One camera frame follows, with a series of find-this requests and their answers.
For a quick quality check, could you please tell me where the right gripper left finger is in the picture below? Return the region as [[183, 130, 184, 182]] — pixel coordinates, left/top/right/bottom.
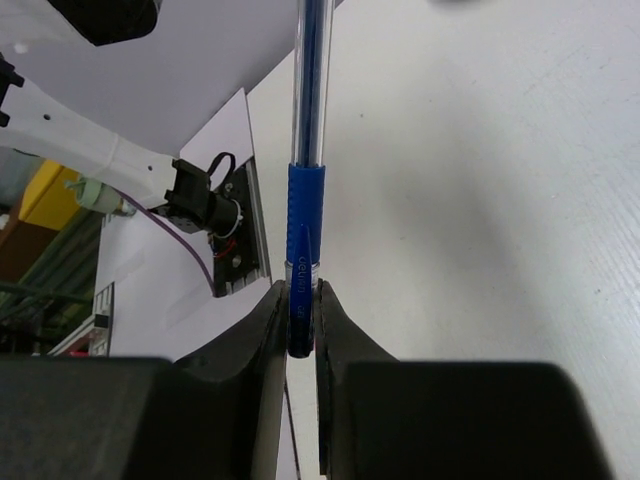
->
[[1, 281, 287, 479]]

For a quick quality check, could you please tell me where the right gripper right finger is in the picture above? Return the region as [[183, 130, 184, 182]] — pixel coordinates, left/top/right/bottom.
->
[[314, 282, 613, 479]]

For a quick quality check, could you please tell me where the blue pen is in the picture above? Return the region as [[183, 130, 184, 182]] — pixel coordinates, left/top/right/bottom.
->
[[285, 1, 335, 278]]

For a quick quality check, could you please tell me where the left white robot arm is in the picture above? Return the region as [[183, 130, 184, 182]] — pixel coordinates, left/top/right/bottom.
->
[[1, 1, 216, 229]]

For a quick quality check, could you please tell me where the pale green white bottle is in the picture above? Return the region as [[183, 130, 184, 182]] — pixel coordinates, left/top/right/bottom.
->
[[65, 175, 137, 217]]

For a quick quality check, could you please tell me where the yellow box background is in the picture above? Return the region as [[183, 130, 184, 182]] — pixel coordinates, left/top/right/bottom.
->
[[18, 160, 80, 231]]

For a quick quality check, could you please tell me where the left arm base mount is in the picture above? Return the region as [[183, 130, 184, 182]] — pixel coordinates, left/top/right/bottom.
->
[[153, 152, 263, 298]]

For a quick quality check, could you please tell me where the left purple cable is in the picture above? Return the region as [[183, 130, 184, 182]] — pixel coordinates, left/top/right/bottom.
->
[[117, 192, 217, 297]]

